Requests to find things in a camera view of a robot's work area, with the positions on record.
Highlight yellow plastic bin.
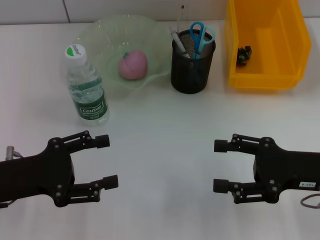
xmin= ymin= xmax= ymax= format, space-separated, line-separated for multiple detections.
xmin=224 ymin=0 xmax=313 ymax=90

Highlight green glass fruit plate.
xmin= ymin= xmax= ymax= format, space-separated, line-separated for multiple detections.
xmin=76 ymin=14 xmax=173 ymax=93

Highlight blue scissors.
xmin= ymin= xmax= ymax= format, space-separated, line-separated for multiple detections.
xmin=189 ymin=21 xmax=216 ymax=60

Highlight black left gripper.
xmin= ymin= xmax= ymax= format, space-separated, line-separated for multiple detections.
xmin=0 ymin=130 xmax=119 ymax=208

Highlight silver ballpoint pen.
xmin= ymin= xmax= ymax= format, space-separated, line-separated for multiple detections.
xmin=170 ymin=26 xmax=192 ymax=59

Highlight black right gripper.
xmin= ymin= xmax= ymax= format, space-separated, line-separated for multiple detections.
xmin=213 ymin=133 xmax=320 ymax=205

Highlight grey right gripper cable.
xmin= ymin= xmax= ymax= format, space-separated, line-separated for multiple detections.
xmin=299 ymin=192 xmax=320 ymax=209

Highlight clear green-label water bottle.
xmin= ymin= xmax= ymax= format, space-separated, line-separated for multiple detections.
xmin=65 ymin=43 xmax=110 ymax=125

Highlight transparent plastic ruler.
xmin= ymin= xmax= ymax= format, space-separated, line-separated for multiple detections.
xmin=177 ymin=5 xmax=188 ymax=34

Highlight black mesh pen holder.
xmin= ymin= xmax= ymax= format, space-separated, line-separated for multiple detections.
xmin=171 ymin=29 xmax=216 ymax=94

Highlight pink toy peach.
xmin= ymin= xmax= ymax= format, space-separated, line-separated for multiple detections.
xmin=118 ymin=49 xmax=148 ymax=80

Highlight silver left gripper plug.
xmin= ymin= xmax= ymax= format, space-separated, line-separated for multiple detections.
xmin=6 ymin=145 xmax=25 ymax=161

